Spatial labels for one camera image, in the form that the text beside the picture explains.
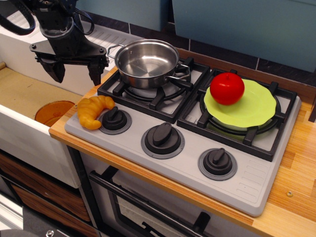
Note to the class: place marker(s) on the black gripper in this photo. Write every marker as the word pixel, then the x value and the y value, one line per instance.
pixel 76 49

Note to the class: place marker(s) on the yellow plastic croissant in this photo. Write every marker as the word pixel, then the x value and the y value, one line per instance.
pixel 90 108

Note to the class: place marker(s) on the red plastic apple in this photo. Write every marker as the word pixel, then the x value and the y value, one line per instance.
pixel 227 88

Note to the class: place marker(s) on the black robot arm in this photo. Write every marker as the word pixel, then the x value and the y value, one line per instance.
pixel 65 28

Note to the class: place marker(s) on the black left stove knob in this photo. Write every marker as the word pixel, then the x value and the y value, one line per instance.
pixel 115 121

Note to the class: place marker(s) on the black stove knob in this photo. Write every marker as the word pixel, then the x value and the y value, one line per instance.
pixel 217 164
pixel 115 121
pixel 163 141

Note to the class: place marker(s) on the stainless steel pot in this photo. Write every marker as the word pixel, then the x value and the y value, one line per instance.
pixel 149 64

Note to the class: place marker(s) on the black middle stove knob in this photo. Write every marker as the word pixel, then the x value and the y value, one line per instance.
pixel 163 141

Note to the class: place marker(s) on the grey toy stove top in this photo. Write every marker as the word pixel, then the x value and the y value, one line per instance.
pixel 247 190

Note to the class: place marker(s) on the black right stove knob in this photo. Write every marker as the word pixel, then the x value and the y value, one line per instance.
pixel 217 164

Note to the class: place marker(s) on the light green plate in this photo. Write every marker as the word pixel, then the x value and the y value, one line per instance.
pixel 255 108

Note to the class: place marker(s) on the white toy sink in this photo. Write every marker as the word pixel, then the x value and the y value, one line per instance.
pixel 24 88

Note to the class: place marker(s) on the orange sink drain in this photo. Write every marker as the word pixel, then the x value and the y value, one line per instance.
pixel 50 113

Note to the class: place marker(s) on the black left burner grate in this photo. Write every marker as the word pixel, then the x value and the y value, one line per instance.
pixel 166 102

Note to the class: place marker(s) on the black burner grate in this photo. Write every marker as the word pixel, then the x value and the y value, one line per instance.
pixel 166 102
pixel 260 141

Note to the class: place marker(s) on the wooden drawer fronts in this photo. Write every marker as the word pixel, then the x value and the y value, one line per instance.
pixel 46 195

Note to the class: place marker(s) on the toy oven door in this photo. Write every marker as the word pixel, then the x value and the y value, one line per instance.
pixel 141 224

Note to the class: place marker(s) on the black right burner grate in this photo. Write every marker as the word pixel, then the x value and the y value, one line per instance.
pixel 260 141

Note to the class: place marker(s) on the black oven door handle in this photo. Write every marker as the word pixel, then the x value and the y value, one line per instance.
pixel 195 231

